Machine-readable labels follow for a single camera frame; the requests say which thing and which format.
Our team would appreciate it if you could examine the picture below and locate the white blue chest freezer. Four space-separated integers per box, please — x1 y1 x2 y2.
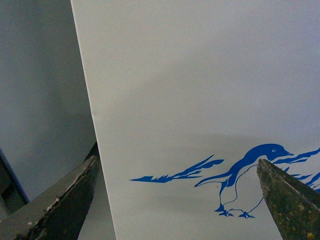
71 0 320 240

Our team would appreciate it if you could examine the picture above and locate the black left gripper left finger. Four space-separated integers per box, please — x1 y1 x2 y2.
0 155 100 240

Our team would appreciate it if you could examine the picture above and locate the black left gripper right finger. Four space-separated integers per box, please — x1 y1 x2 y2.
256 159 320 240

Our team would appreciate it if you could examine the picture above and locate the dark blue-edged door frame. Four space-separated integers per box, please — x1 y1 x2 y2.
0 149 30 221

